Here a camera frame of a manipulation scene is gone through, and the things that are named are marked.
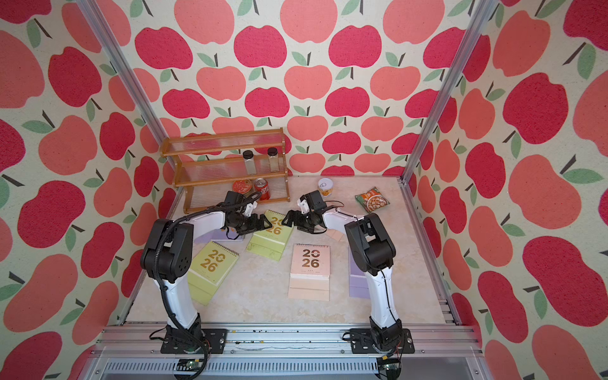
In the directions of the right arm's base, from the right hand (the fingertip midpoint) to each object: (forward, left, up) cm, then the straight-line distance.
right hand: (290, 228), depth 99 cm
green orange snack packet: (+19, -36, 0) cm, 41 cm away
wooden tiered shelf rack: (+29, +45, +5) cm, 54 cm away
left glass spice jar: (+19, +19, +22) cm, 35 cm away
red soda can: (+16, +15, +8) cm, 23 cm away
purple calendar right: (-20, -28, -3) cm, 35 cm away
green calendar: (-7, +8, -2) cm, 10 cm away
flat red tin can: (+19, +26, +3) cm, 32 cm away
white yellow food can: (+24, -14, +3) cm, 28 cm away
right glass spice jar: (+22, +9, +20) cm, 31 cm away
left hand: (-2, +10, +1) cm, 11 cm away
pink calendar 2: (-19, -10, -1) cm, 21 cm away
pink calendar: (0, -20, -2) cm, 20 cm away
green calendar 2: (-21, +28, -1) cm, 35 cm away
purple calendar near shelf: (-13, +23, +12) cm, 30 cm away
